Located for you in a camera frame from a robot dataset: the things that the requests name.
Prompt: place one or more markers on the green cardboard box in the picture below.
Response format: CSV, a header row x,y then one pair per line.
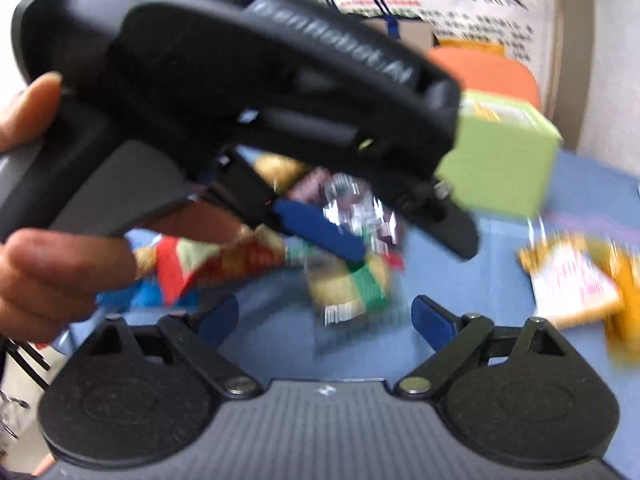
x,y
500,175

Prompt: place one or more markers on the yellow snack bag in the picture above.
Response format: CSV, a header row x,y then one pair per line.
x,y
570,280

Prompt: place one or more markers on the blue striped tablecloth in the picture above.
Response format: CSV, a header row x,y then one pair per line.
x,y
500,260

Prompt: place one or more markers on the framed wall poster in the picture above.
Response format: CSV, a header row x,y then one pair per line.
x,y
475,5

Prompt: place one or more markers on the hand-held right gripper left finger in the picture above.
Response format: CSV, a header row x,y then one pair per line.
x,y
220,317

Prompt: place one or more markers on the blue snack packet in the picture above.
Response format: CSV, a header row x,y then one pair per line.
x,y
145,296

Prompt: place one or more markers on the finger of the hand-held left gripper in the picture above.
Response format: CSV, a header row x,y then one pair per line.
x,y
450,230
320,230

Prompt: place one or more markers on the orange chair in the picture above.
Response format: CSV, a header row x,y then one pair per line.
x,y
490,75

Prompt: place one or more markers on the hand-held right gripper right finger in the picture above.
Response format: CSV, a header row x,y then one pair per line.
x,y
432,322

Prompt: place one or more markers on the person's left hand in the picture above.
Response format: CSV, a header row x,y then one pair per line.
x,y
55,275

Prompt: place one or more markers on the silver snack packet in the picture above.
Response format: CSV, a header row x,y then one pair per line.
x,y
360,210

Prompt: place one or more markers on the green snack packet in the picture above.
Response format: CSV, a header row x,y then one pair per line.
x,y
370,285

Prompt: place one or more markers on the red snack packet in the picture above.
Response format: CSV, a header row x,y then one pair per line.
x,y
170,270

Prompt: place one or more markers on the yellow bread packet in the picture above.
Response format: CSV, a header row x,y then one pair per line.
x,y
625,320

